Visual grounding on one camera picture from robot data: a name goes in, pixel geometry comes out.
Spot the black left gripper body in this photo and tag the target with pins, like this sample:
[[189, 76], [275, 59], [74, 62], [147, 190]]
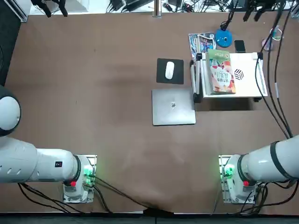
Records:
[[46, 1]]

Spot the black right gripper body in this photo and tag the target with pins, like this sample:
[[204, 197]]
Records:
[[264, 2]]

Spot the blue desk lamp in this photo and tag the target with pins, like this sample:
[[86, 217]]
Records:
[[220, 35]]

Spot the green cover book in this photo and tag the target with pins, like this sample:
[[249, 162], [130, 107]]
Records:
[[220, 77]]

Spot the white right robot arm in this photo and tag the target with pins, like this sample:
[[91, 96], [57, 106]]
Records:
[[261, 163]]

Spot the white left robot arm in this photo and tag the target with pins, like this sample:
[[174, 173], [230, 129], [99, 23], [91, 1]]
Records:
[[46, 166]]

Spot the comic book with pink letter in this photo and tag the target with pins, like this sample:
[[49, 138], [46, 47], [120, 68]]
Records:
[[204, 44]]

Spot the comic book with white badge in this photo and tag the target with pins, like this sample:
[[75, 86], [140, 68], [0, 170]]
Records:
[[193, 44]]

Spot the white adjustable book stand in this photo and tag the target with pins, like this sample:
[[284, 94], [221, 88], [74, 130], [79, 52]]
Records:
[[247, 86]]

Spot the pale pink plastic cup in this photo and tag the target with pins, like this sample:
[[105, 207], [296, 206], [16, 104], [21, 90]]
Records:
[[265, 43]]

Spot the black flip phone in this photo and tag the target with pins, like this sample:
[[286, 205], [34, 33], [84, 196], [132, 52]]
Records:
[[239, 45]]

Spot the black power adapter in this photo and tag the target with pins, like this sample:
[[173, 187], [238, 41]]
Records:
[[137, 2]]

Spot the black mouse pad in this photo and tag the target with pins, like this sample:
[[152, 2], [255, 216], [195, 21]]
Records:
[[177, 77]]

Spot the white computer mouse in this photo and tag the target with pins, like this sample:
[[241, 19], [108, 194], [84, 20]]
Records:
[[169, 70]]

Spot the grey closed laptop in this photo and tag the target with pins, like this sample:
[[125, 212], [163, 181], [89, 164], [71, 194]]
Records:
[[163, 112]]

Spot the silver aluminium frame profile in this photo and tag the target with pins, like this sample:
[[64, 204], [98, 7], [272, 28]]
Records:
[[22, 14]]

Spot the silver aluminium post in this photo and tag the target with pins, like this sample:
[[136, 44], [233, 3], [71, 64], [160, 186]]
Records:
[[157, 9]]

